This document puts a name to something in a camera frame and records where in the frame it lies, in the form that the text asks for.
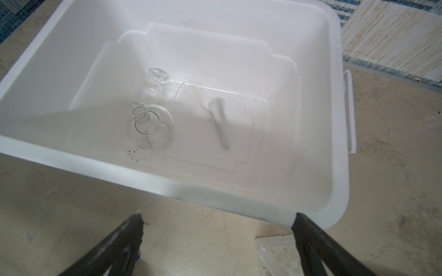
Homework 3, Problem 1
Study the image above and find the white plastic storage bin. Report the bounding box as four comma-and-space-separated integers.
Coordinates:
1, 1, 356, 228

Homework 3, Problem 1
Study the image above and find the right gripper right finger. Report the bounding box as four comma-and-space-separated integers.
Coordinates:
292, 213, 375, 276

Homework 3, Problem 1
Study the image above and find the white ceramic pestle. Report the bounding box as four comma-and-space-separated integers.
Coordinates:
208, 98, 230, 150

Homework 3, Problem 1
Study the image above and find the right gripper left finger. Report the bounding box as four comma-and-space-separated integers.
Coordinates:
61, 213, 145, 276

